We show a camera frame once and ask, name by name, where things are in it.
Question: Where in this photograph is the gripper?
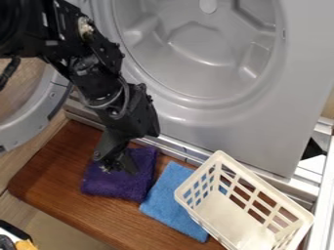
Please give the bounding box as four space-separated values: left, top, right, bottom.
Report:
90 82 162 176

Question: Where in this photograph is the white basket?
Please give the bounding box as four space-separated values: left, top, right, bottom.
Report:
173 149 316 250

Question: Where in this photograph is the blue cloth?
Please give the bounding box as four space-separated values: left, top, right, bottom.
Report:
138 161 225 244

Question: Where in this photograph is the washing machine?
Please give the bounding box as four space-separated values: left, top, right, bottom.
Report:
0 0 334 203

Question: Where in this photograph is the purple cloth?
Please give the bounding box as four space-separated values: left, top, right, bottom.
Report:
79 146 161 204

